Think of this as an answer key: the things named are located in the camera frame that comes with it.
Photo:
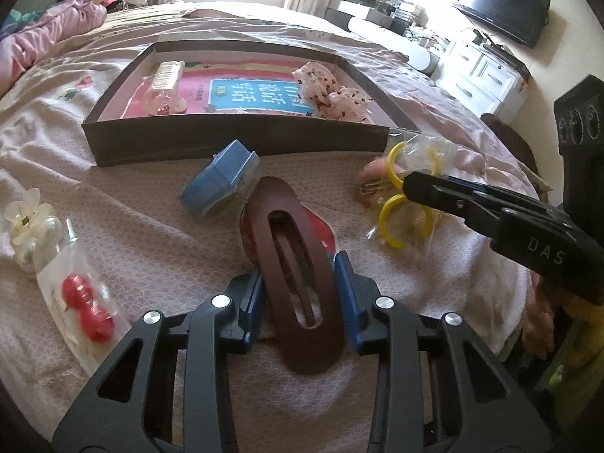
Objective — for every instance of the white drawer dresser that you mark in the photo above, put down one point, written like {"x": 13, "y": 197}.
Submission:
{"x": 476, "y": 75}

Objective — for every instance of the blue plastic box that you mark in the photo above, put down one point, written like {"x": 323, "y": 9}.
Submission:
{"x": 214, "y": 179}

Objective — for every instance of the person's right hand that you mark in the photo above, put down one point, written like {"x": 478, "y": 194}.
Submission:
{"x": 538, "y": 321}

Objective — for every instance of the teal pillow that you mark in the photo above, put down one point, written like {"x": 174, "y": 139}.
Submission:
{"x": 12, "y": 16}

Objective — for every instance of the pink and blue printed book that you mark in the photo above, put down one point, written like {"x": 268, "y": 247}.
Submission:
{"x": 255, "y": 96}

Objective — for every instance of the white rounded table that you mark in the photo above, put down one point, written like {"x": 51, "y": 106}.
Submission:
{"x": 396, "y": 40}

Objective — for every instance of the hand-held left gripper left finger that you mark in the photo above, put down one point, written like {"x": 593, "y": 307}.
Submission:
{"x": 252, "y": 303}

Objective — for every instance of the pink blanket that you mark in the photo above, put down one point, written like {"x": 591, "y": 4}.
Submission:
{"x": 47, "y": 37}

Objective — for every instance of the clear plastic hair claw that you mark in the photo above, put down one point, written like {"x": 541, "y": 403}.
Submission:
{"x": 165, "y": 85}

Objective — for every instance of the black flat television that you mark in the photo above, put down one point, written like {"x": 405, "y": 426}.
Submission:
{"x": 502, "y": 4}

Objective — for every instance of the brown oval hair clip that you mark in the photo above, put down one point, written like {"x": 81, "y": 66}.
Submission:
{"x": 264, "y": 226}

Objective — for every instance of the dark cardboard tray box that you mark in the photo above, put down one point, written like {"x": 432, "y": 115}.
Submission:
{"x": 236, "y": 139}

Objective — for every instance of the polka-dot fabric scrunchie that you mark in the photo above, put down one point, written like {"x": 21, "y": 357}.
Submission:
{"x": 325, "y": 92}

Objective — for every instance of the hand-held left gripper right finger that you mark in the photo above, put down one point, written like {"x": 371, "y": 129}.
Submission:
{"x": 347, "y": 303}

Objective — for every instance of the clear plastic accessory packet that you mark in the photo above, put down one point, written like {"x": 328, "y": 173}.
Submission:
{"x": 82, "y": 302}

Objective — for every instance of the white flower hair claw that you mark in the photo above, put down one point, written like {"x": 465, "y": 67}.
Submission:
{"x": 28, "y": 226}

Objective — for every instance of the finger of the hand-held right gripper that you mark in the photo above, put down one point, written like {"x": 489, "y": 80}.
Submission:
{"x": 528, "y": 203}
{"x": 439, "y": 196}

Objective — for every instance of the dark brown chair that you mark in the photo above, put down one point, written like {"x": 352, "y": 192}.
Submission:
{"x": 512, "y": 144}

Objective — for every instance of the pink fluffy hair clip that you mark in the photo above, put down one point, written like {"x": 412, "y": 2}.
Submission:
{"x": 375, "y": 174}

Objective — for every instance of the black set-top box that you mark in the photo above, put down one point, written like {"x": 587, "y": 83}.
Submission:
{"x": 507, "y": 56}

